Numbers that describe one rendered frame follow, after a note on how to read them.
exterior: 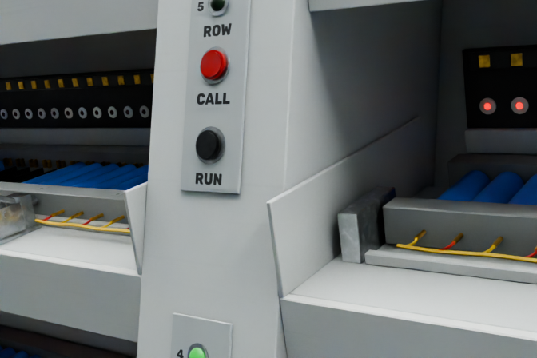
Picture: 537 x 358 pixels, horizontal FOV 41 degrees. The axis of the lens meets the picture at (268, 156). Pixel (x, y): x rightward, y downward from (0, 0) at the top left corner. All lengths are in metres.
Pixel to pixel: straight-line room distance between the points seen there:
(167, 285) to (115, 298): 0.05
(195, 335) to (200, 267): 0.04
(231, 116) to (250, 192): 0.04
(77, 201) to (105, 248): 0.06
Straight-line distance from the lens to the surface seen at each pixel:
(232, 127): 0.38
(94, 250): 0.48
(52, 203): 0.55
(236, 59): 0.38
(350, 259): 0.39
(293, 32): 0.37
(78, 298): 0.47
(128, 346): 0.68
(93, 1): 0.48
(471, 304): 0.34
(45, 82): 0.75
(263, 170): 0.37
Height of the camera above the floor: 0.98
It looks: 2 degrees up
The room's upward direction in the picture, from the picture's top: 3 degrees clockwise
